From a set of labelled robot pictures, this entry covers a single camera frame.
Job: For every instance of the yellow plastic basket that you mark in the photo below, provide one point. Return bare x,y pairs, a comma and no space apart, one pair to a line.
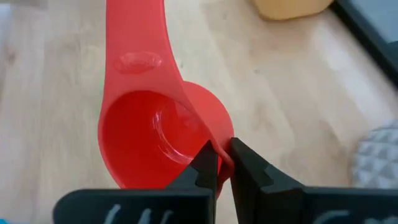
289,9

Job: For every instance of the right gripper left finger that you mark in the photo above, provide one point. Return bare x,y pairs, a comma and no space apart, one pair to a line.
140,205

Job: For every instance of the red measuring cup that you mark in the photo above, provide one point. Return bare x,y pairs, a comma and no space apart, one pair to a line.
140,130

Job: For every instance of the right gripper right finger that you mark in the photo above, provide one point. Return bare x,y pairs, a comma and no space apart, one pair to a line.
280,202

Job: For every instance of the succulent in patterned pot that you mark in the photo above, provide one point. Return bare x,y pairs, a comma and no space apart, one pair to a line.
379,155

